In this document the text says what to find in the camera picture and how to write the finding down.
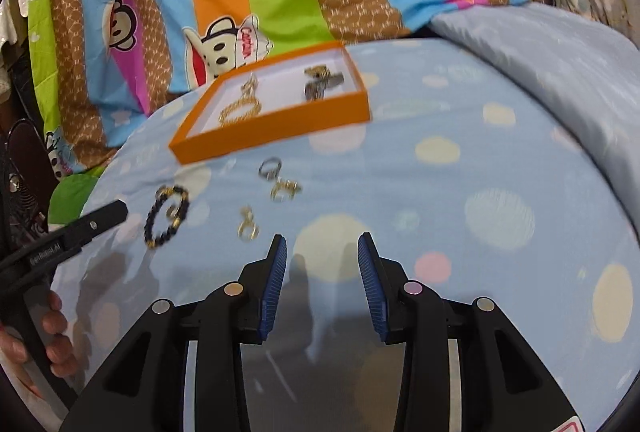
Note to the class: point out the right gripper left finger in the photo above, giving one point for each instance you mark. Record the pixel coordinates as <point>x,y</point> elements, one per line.
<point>140,385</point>

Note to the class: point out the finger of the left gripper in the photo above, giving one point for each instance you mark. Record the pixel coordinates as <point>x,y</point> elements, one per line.
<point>95,223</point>

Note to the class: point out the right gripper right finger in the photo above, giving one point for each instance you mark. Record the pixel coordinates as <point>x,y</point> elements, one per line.
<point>504,386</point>

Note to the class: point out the orange jewelry tray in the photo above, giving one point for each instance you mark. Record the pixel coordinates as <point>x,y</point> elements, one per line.
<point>285,111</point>

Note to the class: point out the green cloth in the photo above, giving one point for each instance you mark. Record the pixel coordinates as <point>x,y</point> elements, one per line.
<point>70,196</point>

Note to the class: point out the gold hoop earring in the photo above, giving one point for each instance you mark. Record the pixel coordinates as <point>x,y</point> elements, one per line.
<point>248,229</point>

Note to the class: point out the light blue spotted blanket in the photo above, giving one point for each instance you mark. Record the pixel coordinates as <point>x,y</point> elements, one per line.
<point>476,172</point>

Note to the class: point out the silver wristwatch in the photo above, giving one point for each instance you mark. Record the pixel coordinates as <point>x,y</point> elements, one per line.
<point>315,89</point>

